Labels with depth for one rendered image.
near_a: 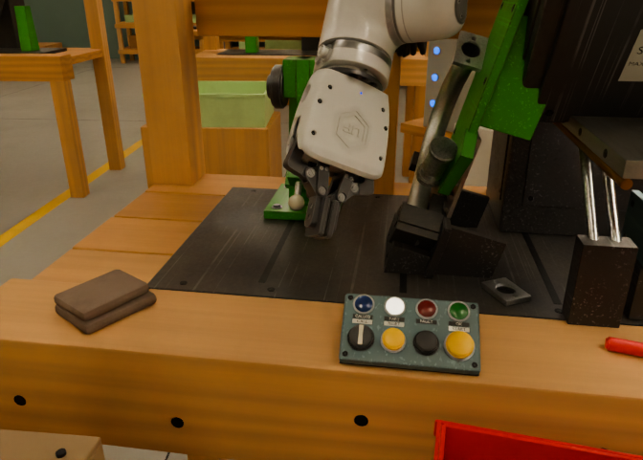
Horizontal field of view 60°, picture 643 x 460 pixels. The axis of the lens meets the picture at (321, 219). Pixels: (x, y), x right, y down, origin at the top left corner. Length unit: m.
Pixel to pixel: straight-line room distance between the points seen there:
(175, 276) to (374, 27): 0.44
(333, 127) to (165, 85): 0.68
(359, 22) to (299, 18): 0.59
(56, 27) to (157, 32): 11.04
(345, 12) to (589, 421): 0.50
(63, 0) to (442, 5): 11.61
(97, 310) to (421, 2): 0.50
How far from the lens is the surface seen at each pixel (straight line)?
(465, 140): 0.73
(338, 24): 0.62
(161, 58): 1.20
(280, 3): 1.21
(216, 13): 1.25
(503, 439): 0.54
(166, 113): 1.22
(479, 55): 0.81
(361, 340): 0.61
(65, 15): 12.12
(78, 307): 0.73
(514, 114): 0.76
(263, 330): 0.68
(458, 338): 0.62
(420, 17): 0.61
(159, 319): 0.73
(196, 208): 1.11
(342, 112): 0.58
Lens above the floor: 1.28
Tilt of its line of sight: 23 degrees down
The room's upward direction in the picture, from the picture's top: straight up
